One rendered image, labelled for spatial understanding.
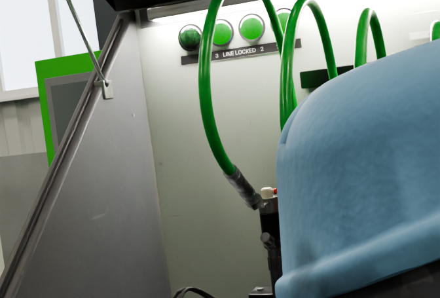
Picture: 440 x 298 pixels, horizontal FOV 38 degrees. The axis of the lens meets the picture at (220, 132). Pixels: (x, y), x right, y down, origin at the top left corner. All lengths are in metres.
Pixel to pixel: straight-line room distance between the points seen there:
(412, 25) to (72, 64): 2.94
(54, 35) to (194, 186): 4.33
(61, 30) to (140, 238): 4.39
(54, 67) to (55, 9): 1.61
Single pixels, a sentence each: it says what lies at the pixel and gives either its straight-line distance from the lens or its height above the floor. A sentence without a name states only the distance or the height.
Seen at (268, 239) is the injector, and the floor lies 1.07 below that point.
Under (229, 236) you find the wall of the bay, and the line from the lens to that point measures 1.22.
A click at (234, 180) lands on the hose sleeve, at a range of 0.76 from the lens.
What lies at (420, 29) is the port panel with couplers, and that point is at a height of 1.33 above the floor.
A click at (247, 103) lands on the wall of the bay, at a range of 1.17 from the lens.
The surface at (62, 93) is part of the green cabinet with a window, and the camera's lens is 3.89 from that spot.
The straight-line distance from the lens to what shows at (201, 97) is 0.70.
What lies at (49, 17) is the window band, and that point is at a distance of 5.58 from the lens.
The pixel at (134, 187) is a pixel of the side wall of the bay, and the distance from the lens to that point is 1.18.
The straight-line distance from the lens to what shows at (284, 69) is 0.72.
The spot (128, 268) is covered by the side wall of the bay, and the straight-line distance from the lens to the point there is 1.16.
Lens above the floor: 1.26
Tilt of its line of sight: 3 degrees down
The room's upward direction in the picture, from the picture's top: 7 degrees counter-clockwise
